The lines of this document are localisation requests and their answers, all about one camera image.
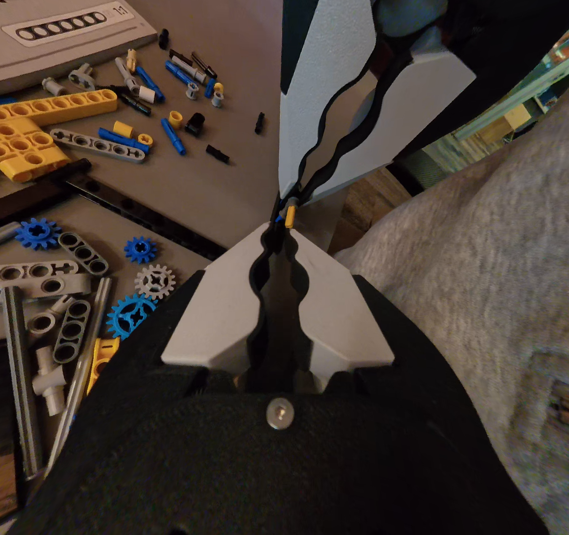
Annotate small black lego assembly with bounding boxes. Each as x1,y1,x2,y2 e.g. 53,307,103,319
271,195,298,255

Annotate light grey thick liftarm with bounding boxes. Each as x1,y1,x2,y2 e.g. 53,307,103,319
0,273,92,300

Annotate dark grey three-hole liftarm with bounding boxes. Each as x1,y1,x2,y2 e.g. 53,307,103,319
58,232,109,277
52,299,92,364

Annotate light grey thin five-hole liftarm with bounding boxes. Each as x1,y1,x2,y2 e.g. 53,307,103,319
50,128,146,163

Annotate grey lego axle pin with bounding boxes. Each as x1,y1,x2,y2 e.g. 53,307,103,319
115,57,142,96

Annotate dark grey long axle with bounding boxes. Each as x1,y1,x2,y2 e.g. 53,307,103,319
0,286,43,480

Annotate grey lego gear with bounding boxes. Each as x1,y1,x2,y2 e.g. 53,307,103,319
135,264,176,301

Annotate grey and black long pin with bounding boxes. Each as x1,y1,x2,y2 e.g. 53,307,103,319
169,48,208,85

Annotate grey lego axle connector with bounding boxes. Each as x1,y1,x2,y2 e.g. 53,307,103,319
27,295,77,336

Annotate grey lego lever piece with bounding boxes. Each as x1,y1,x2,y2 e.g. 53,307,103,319
68,63,96,91

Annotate white lego cross connector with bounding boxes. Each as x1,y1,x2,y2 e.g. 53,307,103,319
31,346,67,416

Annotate yellow long lego beam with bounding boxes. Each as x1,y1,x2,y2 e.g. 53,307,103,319
0,89,118,126

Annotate yellow lego piece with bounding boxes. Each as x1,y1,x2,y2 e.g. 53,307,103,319
87,337,121,395

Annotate black long lego pin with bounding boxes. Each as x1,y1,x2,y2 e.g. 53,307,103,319
95,83,152,117

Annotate large blue lego gear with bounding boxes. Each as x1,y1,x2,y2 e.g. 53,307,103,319
107,294,158,340

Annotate small blue lego gear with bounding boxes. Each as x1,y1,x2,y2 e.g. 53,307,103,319
124,236,158,264
15,218,63,251

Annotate grey sweatpants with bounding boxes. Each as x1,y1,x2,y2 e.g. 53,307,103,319
333,95,569,535

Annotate thin black lego axle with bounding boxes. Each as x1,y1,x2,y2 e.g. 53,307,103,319
191,51,218,79

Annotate black long lego beam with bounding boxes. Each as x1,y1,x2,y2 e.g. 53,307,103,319
66,178,228,261

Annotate black lego bar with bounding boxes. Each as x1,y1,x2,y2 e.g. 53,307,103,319
0,159,92,222

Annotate silver long axle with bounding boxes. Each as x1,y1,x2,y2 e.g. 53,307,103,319
44,277,113,478

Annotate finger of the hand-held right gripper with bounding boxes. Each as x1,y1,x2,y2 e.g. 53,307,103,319
278,0,378,202
300,48,477,206

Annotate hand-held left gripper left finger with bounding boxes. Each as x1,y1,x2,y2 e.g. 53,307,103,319
161,222,273,382

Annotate yellow angled lego beam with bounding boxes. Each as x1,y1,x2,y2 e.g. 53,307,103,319
0,119,72,183

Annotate blue long axle pin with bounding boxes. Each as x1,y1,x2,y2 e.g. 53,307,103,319
98,127,150,154

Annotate light grey thin slotted liftarm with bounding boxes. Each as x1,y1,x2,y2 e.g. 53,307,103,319
0,260,80,283

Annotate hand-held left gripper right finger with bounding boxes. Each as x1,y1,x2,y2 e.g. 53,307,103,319
284,228,395,393

